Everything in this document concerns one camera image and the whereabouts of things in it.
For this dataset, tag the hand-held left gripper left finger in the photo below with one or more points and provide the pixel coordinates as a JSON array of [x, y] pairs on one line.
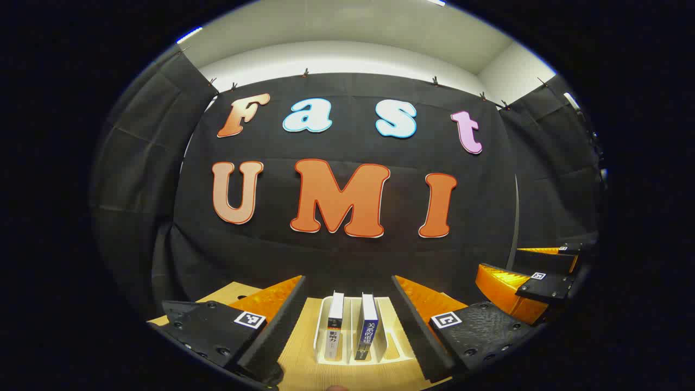
[[277, 331]]

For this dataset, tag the white portrait cover book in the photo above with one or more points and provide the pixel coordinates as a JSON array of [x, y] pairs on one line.
[[335, 320]]

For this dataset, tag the white plastic bookshelf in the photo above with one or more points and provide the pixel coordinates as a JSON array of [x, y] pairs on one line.
[[388, 331]]

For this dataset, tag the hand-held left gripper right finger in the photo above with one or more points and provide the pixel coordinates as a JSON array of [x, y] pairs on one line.
[[423, 342]]

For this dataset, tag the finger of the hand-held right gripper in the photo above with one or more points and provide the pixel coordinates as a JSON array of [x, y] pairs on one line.
[[545, 285], [543, 262]]

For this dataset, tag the blue cover book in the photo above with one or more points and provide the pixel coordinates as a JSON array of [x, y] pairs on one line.
[[367, 326]]

